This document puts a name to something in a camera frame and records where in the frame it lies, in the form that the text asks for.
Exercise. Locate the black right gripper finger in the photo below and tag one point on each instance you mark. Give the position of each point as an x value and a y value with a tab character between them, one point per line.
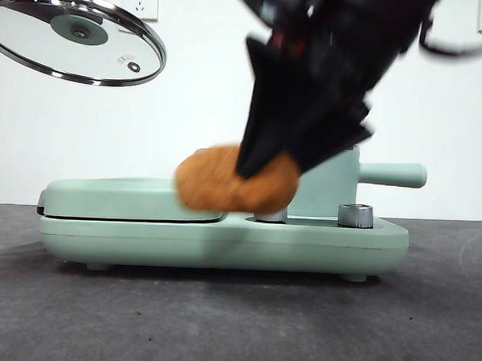
333	132
271	110

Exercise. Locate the brown potato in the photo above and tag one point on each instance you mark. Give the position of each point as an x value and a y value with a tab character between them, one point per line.
209	179

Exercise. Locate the glass lid with green knob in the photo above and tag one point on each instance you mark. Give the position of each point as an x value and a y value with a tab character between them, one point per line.
80	34

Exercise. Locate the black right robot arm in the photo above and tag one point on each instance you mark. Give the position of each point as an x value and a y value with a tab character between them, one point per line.
369	34

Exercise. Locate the mint green steamer pot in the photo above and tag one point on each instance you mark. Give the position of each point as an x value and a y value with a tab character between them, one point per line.
391	174

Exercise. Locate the silver control knob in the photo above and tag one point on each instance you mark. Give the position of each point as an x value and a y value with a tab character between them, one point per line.
271	215
355	215

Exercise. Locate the mint green breakfast maker appliance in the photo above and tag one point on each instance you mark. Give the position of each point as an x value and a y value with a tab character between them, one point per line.
144	236

